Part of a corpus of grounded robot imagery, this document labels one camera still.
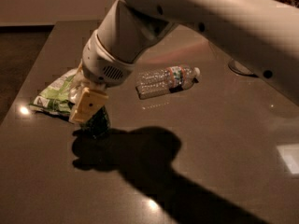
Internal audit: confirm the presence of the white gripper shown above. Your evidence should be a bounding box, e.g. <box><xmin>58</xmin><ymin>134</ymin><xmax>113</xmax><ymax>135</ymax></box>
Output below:
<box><xmin>68</xmin><ymin>30</ymin><xmax>135</xmax><ymax>123</ymax></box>

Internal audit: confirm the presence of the clear plastic water bottle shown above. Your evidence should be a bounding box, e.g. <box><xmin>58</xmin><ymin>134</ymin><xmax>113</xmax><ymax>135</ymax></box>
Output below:
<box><xmin>135</xmin><ymin>65</ymin><xmax>201</xmax><ymax>100</ymax></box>

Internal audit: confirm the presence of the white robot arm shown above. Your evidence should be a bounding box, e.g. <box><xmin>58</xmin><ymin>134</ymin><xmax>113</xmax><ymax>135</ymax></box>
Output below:
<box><xmin>69</xmin><ymin>0</ymin><xmax>299</xmax><ymax>123</ymax></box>

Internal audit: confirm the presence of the green jalapeno chip bag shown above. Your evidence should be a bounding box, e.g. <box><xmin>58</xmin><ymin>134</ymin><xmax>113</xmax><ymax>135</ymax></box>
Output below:
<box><xmin>29</xmin><ymin>69</ymin><xmax>77</xmax><ymax>117</ymax></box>

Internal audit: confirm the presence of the green soda can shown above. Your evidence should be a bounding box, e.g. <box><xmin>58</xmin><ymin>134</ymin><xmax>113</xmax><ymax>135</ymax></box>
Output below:
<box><xmin>80</xmin><ymin>106</ymin><xmax>110</xmax><ymax>138</ymax></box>

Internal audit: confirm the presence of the clear glass cup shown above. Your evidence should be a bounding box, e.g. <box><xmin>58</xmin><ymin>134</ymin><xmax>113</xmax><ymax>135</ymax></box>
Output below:
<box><xmin>228</xmin><ymin>59</ymin><xmax>256</xmax><ymax>77</ymax></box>

